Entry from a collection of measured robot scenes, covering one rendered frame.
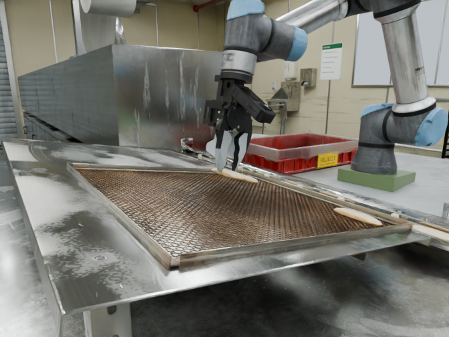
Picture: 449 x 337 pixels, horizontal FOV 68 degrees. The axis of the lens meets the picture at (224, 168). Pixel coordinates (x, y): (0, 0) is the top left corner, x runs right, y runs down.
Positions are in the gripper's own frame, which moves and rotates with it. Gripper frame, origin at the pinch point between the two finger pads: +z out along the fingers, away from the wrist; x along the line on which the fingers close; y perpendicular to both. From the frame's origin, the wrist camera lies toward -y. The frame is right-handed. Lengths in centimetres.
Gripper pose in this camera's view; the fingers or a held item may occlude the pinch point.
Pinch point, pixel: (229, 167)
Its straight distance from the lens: 73.1
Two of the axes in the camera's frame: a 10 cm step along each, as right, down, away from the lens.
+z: -1.5, 9.8, 1.3
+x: -7.3, -0.2, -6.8
